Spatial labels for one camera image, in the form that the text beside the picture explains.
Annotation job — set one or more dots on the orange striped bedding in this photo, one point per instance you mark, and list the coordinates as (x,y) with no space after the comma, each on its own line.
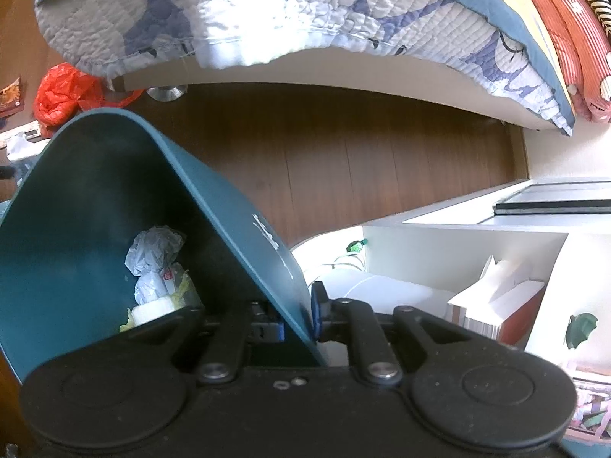
(583,52)

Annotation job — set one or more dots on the metal bed leg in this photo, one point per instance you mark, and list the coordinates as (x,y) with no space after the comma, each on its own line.
(167,93)

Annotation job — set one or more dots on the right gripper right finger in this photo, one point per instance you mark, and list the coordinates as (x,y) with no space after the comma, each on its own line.
(355,324)

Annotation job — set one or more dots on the teal plastic trash bin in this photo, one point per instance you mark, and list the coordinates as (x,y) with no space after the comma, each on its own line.
(105,177)

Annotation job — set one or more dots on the small orange snack wrapper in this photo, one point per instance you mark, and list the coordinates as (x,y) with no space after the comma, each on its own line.
(11,99)

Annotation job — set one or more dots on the crumpled grey paper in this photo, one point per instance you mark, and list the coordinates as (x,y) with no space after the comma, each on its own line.
(153,250)

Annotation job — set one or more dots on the red plastic bag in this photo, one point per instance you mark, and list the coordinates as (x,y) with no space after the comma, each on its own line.
(64,90)

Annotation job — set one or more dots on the white bedside cabinet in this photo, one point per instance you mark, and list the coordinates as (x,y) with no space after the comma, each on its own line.
(427,256)

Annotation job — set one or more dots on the white bed frame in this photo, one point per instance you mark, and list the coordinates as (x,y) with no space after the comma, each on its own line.
(333,67)

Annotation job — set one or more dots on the white blue quilted blanket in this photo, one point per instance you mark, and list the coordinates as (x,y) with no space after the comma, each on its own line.
(502,45)

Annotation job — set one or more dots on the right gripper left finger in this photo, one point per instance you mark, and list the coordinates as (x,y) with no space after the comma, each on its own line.
(241,325)

